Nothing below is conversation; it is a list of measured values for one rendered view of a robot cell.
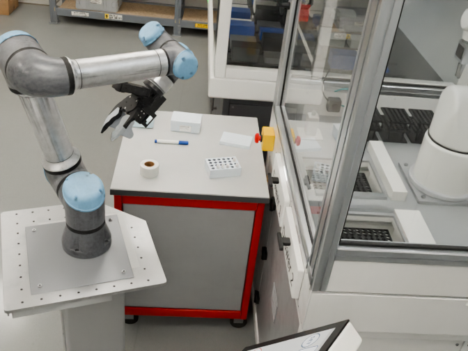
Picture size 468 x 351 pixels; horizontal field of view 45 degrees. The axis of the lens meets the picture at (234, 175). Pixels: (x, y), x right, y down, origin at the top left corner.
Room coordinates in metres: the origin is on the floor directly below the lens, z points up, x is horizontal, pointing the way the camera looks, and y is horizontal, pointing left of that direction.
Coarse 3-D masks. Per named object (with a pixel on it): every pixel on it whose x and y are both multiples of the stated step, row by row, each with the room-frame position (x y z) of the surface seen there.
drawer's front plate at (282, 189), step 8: (280, 160) 1.67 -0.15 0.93; (280, 168) 1.62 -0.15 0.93; (272, 176) 1.70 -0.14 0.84; (280, 176) 1.57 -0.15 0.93; (280, 184) 1.55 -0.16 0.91; (280, 192) 1.52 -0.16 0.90; (280, 200) 1.50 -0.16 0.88; (288, 200) 1.44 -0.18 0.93; (280, 216) 1.46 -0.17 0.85; (280, 224) 1.44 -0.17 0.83
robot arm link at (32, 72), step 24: (168, 48) 1.45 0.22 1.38; (24, 72) 1.21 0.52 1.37; (48, 72) 1.22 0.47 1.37; (72, 72) 1.25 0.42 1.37; (96, 72) 1.29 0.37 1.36; (120, 72) 1.33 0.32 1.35; (144, 72) 1.37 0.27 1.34; (168, 72) 1.41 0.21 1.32; (192, 72) 1.44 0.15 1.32; (48, 96) 1.23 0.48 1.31
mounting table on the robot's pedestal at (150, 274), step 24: (24, 216) 1.41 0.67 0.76; (48, 216) 1.43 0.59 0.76; (24, 240) 1.30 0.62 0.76; (144, 240) 1.36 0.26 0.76; (24, 264) 1.20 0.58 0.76; (144, 264) 1.26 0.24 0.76; (24, 288) 1.10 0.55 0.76; (72, 288) 1.12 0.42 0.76; (96, 288) 1.13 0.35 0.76; (120, 288) 1.14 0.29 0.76; (144, 288) 1.16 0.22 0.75; (24, 312) 1.04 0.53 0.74
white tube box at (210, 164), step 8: (208, 160) 1.83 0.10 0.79; (216, 160) 1.83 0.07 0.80; (224, 160) 1.84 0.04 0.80; (232, 160) 1.84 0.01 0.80; (208, 168) 1.78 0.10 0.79; (216, 168) 1.78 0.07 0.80; (224, 168) 1.78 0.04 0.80; (232, 168) 1.79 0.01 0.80; (240, 168) 1.80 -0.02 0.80; (216, 176) 1.76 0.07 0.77; (224, 176) 1.78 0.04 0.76; (232, 176) 1.79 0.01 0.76
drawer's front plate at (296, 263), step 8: (288, 208) 1.40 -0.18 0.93; (288, 216) 1.36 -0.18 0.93; (288, 224) 1.33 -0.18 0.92; (288, 232) 1.31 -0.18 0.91; (296, 232) 1.29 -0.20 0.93; (296, 240) 1.25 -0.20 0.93; (288, 248) 1.27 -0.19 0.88; (296, 248) 1.22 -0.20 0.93; (288, 256) 1.25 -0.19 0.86; (296, 256) 1.18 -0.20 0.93; (288, 264) 1.23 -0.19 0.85; (296, 264) 1.16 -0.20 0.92; (288, 272) 1.22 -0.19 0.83; (296, 272) 1.14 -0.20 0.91; (296, 280) 1.13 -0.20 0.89; (296, 288) 1.12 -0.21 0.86; (296, 296) 1.13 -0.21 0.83
